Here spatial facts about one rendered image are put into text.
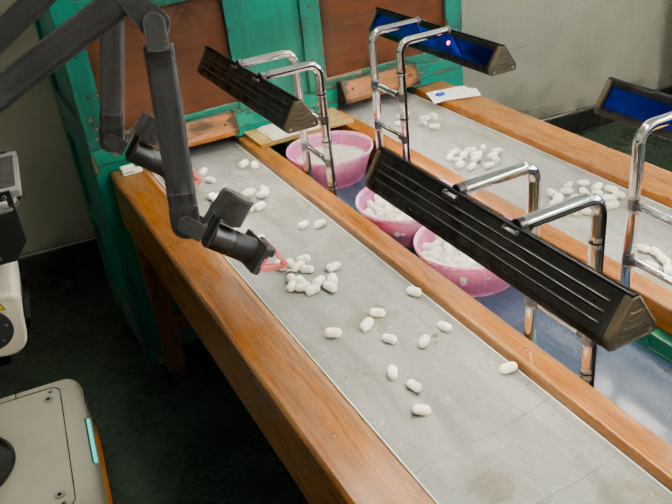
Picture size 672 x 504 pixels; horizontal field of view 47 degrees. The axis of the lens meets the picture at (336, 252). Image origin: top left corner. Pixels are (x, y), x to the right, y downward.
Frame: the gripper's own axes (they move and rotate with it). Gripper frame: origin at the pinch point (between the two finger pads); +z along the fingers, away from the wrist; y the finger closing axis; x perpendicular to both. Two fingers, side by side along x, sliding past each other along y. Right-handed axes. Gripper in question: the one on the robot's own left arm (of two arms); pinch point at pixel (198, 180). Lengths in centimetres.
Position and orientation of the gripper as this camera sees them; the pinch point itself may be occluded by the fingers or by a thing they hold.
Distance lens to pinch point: 206.9
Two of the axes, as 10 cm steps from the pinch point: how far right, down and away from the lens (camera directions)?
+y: -4.6, -4.0, 8.0
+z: 7.4, 3.3, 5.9
